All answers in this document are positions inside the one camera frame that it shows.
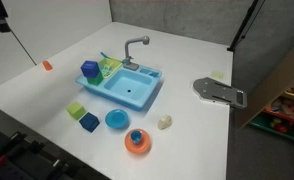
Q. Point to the black tripod pole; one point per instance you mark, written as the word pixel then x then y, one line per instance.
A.
pixel 245 25

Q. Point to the lime green cube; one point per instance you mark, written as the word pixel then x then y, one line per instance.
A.
pixel 75 110

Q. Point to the small orange block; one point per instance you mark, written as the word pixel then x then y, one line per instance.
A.
pixel 47 65

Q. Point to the orange plastic plate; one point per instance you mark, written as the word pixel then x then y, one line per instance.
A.
pixel 146 145

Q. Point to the grey toy faucet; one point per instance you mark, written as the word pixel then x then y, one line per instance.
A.
pixel 129 46

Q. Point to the navy blue cube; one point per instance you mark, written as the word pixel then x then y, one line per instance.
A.
pixel 89 122

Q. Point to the black equipment frame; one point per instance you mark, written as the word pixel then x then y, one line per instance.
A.
pixel 20 158

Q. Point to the cream toy bottle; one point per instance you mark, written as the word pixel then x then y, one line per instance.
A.
pixel 165 122

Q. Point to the yellow-green dish drying rack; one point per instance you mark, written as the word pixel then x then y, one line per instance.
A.
pixel 112 66

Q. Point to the blue plastic plate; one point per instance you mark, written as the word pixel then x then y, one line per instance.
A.
pixel 116 119

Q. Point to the royal blue cube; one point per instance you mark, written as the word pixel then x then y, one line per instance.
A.
pixel 89 69

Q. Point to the grey metal mounting plate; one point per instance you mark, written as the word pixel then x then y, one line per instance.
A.
pixel 217 90

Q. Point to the light blue toy sink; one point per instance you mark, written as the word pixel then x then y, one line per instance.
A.
pixel 130 83

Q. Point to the blue plastic cup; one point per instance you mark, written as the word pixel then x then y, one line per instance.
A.
pixel 135 137

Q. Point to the blue toy utensil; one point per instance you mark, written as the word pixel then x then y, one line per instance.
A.
pixel 105 55

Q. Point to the dark green cube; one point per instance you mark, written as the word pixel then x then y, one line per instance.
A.
pixel 96 81

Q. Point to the pale yellow-green sticky note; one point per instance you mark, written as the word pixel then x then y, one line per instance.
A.
pixel 217 74

